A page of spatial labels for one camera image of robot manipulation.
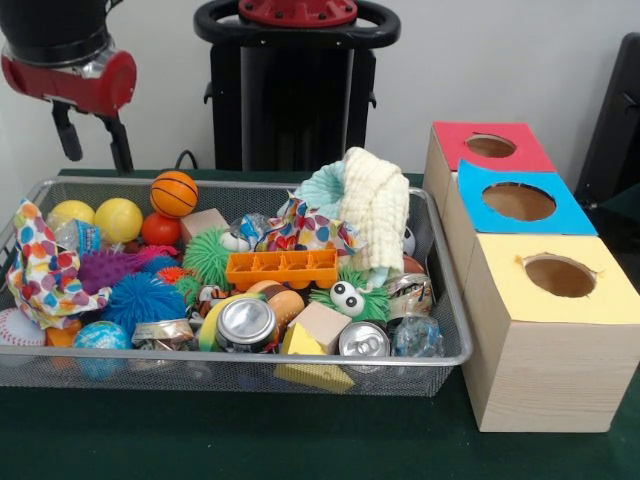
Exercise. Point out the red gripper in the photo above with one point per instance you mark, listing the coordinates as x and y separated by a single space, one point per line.
75 85

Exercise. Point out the purple spiky ball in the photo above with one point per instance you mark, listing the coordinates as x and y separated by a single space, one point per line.
105 268

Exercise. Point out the blue fuzzy ball with eyes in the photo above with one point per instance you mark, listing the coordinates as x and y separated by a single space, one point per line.
143 300

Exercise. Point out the mint green waffle cloth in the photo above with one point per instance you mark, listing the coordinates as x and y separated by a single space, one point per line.
322 188

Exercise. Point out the cream yellow waffle cloth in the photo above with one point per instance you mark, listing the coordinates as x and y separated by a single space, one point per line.
375 210

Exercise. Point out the green spiky ball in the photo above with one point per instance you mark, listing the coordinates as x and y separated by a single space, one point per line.
208 258
350 298

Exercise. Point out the wooden box with three holes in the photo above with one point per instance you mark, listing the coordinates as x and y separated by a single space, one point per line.
550 370

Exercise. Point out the yellow ball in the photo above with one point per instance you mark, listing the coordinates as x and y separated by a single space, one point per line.
72 212
118 220

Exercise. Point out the small orange basketball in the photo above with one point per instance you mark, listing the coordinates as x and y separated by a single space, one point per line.
174 193

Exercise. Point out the orange red ball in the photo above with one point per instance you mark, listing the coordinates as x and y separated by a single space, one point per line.
160 228

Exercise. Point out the wooden cube block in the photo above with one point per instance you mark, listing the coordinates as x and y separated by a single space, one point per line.
320 325
205 224

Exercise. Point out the globe print ball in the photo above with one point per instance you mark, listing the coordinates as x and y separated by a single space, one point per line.
100 337

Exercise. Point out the white baseball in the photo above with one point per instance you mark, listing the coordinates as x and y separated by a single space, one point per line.
18 328

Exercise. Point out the small orange plastic block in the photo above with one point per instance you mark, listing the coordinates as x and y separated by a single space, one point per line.
282 268

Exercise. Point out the silver metal can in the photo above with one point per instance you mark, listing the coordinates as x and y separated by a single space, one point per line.
364 340
246 323

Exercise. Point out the yellow plastic block toy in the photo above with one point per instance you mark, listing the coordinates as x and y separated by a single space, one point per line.
310 365

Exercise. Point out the dark green table cloth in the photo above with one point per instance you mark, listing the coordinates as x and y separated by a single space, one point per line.
250 440

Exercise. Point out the black chair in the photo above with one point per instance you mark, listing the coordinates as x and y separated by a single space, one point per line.
615 120

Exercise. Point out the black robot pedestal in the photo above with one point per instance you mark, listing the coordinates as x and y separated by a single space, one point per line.
290 100

